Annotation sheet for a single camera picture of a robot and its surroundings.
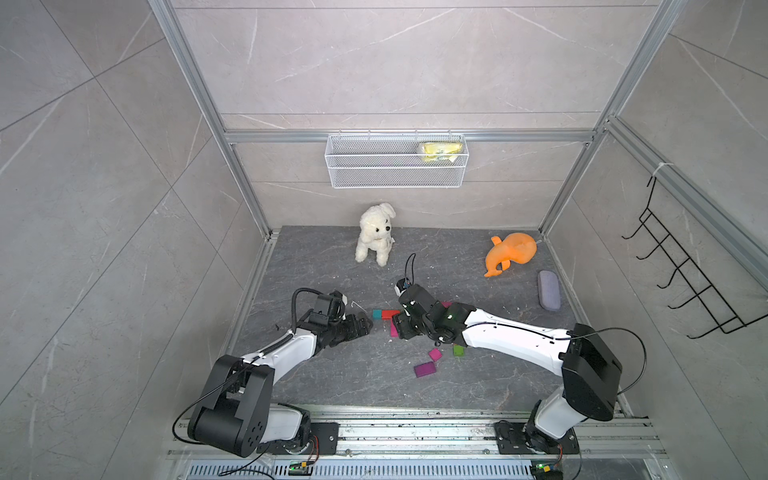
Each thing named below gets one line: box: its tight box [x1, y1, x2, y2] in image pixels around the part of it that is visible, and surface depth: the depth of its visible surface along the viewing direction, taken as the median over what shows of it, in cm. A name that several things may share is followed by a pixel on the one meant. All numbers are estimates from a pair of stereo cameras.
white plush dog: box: [355, 202, 396, 267], surface depth 100 cm
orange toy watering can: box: [484, 232, 537, 277], surface depth 109 cm
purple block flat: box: [414, 361, 437, 378], surface depth 87 cm
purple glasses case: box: [538, 270, 562, 311], surface depth 101 cm
